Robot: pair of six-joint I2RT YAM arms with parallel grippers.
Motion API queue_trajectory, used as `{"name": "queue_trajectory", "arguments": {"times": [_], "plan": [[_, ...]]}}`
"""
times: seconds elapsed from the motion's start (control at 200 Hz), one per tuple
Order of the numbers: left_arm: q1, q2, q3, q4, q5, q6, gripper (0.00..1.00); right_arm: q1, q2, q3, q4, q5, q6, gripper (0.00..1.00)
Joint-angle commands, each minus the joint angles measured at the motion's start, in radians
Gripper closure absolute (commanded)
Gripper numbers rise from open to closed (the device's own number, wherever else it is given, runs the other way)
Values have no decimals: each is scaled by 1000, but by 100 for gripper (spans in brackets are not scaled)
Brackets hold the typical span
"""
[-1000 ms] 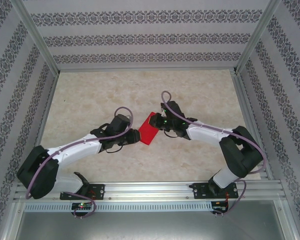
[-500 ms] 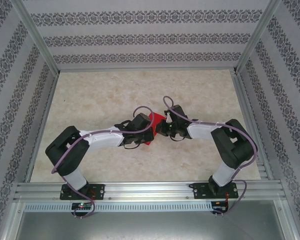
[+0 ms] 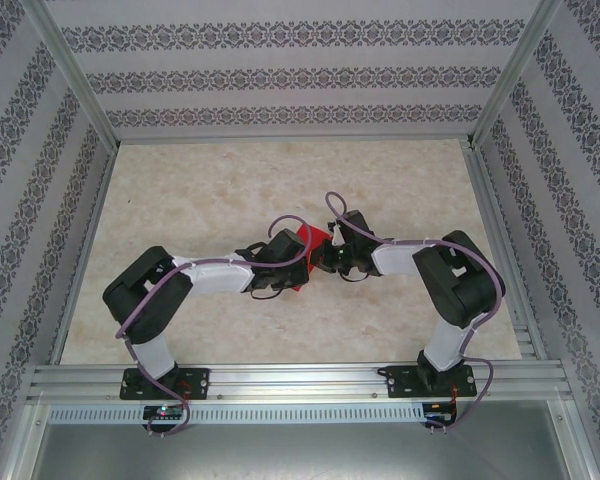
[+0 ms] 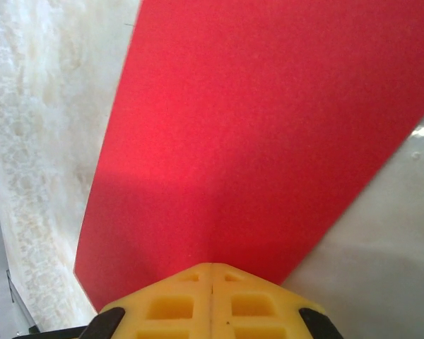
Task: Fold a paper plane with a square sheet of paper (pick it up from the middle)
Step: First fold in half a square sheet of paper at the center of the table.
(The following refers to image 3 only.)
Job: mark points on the red paper sheet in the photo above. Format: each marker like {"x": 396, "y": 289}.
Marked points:
{"x": 316, "y": 236}

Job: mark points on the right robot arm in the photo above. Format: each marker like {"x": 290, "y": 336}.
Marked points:
{"x": 395, "y": 260}

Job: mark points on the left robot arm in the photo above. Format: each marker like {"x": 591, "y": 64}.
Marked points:
{"x": 215, "y": 275}

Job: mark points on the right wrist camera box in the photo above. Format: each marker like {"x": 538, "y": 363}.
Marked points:
{"x": 338, "y": 232}

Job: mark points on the aluminium frame crossbar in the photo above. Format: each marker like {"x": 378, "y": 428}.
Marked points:
{"x": 295, "y": 139}

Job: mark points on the aluminium mounting rail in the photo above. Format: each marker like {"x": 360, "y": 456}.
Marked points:
{"x": 300, "y": 380}

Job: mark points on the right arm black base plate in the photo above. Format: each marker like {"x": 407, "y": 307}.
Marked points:
{"x": 402, "y": 382}

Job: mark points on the aluminium side rail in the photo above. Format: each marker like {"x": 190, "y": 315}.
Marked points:
{"x": 500, "y": 240}
{"x": 91, "y": 235}

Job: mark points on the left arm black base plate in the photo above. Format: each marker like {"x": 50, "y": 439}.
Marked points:
{"x": 200, "y": 382}

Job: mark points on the aluminium frame post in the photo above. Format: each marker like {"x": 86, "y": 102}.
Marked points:
{"x": 515, "y": 70}
{"x": 75, "y": 75}

